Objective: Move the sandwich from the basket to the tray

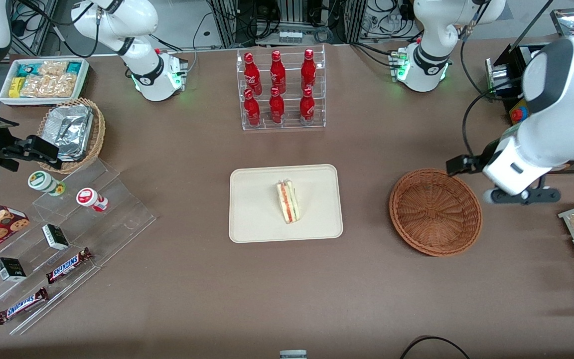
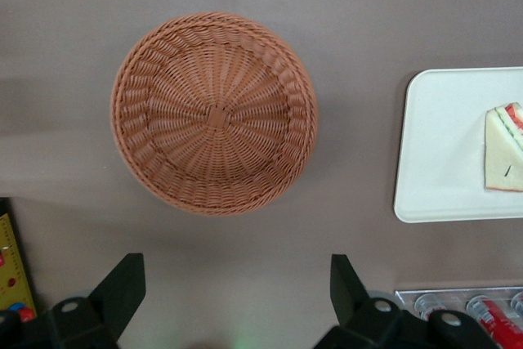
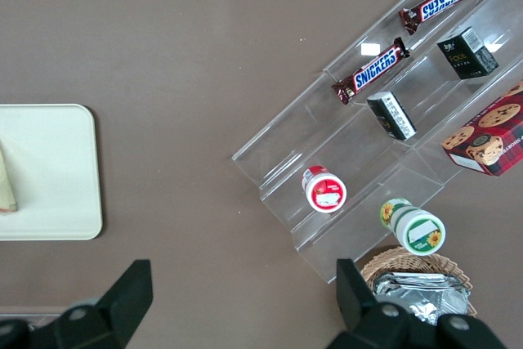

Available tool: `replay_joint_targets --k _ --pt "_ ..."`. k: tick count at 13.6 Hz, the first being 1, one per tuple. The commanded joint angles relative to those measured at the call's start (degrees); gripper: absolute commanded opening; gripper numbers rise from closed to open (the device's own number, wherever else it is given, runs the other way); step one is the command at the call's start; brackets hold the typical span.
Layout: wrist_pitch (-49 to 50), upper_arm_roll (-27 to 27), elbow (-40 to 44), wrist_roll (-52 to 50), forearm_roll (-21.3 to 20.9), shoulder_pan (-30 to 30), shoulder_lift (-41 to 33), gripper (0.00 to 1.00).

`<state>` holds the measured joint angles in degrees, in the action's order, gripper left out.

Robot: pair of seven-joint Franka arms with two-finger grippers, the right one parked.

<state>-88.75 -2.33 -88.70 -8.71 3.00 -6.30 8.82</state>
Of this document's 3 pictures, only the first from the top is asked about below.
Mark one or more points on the Snickers chocolate bar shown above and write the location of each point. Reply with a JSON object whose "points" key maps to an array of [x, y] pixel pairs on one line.
{"points": [[22, 305], [68, 266]]}

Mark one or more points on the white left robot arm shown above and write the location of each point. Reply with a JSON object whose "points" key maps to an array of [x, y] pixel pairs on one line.
{"points": [[556, 99]]}

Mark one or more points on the black food warmer cabinet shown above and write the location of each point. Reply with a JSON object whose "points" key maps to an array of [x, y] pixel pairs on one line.
{"points": [[506, 75]]}

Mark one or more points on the brown round wicker basket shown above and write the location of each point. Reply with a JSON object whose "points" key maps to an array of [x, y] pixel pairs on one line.
{"points": [[436, 212]]}

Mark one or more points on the silver foil container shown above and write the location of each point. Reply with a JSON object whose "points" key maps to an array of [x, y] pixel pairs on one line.
{"points": [[70, 130]]}

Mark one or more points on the small grey device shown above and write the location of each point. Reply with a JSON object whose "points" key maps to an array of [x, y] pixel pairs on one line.
{"points": [[293, 354]]}

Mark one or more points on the clear acrylic bottle rack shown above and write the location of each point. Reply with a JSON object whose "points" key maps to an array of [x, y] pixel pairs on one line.
{"points": [[292, 125]]}

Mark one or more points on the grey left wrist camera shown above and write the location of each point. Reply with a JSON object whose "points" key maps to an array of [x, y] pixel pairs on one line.
{"points": [[541, 195]]}

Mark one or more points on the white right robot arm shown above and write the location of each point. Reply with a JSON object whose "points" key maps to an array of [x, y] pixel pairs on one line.
{"points": [[142, 20]]}

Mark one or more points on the aluminium frame rack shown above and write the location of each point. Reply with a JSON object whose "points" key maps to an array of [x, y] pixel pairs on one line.
{"points": [[227, 22]]}

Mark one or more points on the red cola bottle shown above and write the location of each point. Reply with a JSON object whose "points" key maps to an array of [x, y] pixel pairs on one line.
{"points": [[307, 106], [277, 107], [252, 110], [308, 70], [277, 72], [252, 75]]}

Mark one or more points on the clear acrylic step shelf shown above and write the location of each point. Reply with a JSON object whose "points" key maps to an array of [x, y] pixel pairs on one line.
{"points": [[117, 219]]}

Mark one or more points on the beige rectangular tray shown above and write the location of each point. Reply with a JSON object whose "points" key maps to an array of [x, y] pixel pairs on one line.
{"points": [[252, 204]]}

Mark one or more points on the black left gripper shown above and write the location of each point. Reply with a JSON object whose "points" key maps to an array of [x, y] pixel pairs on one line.
{"points": [[486, 152]]}

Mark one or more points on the red capped yogurt bottle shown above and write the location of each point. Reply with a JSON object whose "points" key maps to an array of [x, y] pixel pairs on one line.
{"points": [[88, 198]]}

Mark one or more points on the green capped yogurt bottle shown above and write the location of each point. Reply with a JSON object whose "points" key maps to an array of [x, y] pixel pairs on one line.
{"points": [[43, 181]]}

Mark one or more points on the teal snack pack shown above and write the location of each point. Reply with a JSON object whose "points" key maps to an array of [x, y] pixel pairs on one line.
{"points": [[28, 70], [73, 67]]}

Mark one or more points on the white rectangular snack bin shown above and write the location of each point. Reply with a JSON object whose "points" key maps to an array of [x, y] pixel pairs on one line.
{"points": [[83, 82]]}

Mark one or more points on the light tan wicker basket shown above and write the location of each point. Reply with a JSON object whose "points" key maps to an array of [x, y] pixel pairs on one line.
{"points": [[98, 134]]}

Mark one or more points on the triangle sandwich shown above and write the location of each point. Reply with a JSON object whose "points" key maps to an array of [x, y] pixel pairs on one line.
{"points": [[288, 202]]}

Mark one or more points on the yellow small snack box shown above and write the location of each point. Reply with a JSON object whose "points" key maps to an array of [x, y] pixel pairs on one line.
{"points": [[15, 87]]}

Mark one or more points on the clear bag of crackers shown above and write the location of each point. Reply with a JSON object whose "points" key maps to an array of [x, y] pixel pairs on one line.
{"points": [[54, 68], [35, 87], [63, 86]]}

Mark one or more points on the small black carton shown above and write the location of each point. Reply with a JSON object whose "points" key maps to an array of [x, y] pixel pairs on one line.
{"points": [[10, 269], [55, 236]]}

